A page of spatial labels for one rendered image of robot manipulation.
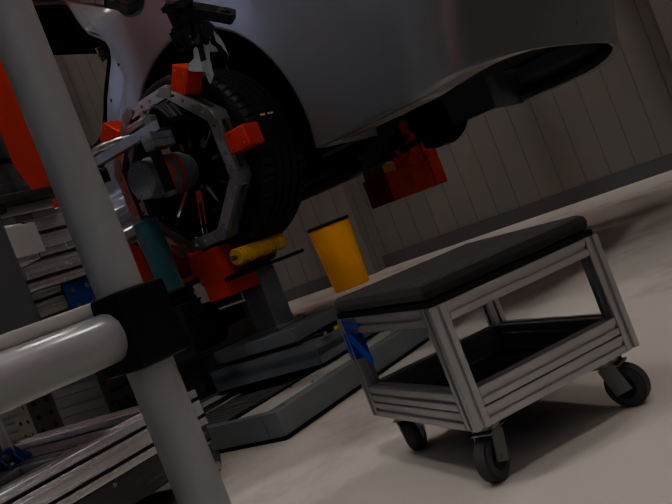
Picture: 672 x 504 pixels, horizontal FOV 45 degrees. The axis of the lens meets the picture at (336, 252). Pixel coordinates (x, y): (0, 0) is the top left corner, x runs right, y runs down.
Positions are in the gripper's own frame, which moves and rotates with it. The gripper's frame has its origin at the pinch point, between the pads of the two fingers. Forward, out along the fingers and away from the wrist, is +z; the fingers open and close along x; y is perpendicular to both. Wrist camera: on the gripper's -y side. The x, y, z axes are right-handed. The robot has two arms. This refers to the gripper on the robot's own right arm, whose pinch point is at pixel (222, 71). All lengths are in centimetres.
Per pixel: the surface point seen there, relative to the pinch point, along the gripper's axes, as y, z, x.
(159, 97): 46, 16, -48
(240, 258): 32, 67, -21
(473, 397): -58, 33, 94
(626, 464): -78, 42, 103
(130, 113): 61, 19, -51
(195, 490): -60, -24, 158
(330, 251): 141, 275, -357
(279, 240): 25, 73, -39
